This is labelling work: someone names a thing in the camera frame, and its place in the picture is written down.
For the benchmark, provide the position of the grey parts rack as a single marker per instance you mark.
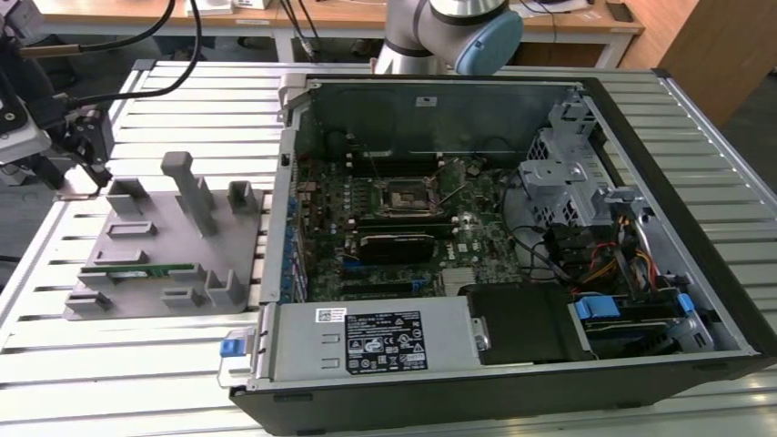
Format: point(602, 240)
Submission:
point(176, 273)

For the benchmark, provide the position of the grey mounting box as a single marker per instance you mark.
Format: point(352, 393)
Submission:
point(22, 11)

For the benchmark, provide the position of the green RAM stick white label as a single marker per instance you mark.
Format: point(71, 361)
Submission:
point(160, 269)

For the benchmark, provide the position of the round coin cell battery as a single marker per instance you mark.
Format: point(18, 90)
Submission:
point(475, 166)

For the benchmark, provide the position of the black PC case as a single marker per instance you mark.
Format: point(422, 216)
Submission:
point(426, 400)

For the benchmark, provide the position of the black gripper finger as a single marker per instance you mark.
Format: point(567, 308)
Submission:
point(49, 170)
point(100, 136)

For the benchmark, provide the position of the long black expansion slot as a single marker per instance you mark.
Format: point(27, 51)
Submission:
point(376, 288)

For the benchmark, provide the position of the wooden desk white legs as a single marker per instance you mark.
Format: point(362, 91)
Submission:
point(212, 22)

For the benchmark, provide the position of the dark phone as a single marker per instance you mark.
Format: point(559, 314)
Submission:
point(620, 11)

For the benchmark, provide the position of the black plastic fan shroud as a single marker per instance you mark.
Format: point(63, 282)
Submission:
point(522, 325)

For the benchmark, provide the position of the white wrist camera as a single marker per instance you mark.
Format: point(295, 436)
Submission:
point(25, 145)

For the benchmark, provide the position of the black graphics card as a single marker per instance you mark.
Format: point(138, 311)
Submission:
point(395, 250)

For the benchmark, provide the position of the silver CPU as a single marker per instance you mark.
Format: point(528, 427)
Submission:
point(77, 196)

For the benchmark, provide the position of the silver metal drive cage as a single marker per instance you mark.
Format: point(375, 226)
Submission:
point(555, 179)

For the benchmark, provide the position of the small blue plastic tab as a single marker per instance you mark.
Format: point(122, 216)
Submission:
point(684, 304)

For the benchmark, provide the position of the green motherboard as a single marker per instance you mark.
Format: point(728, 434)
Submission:
point(486, 214)

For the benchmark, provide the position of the silver finned heat sink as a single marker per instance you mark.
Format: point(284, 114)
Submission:
point(459, 278)

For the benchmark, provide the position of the blue case latch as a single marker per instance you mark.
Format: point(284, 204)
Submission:
point(232, 348)

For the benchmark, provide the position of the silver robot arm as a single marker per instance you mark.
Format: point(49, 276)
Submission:
point(426, 32)

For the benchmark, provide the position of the white desktop device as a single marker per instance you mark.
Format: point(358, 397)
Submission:
point(212, 7)

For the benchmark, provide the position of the wooden cabinet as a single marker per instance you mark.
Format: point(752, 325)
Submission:
point(716, 54)

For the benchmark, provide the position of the small white box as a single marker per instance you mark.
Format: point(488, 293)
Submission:
point(252, 3)

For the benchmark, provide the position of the silver metal brace bar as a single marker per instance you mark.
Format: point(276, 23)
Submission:
point(656, 246)

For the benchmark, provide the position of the blue disk carrier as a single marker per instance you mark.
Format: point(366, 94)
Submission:
point(595, 308)

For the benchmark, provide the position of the silver power supply unit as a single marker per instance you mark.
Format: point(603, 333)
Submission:
point(291, 350)

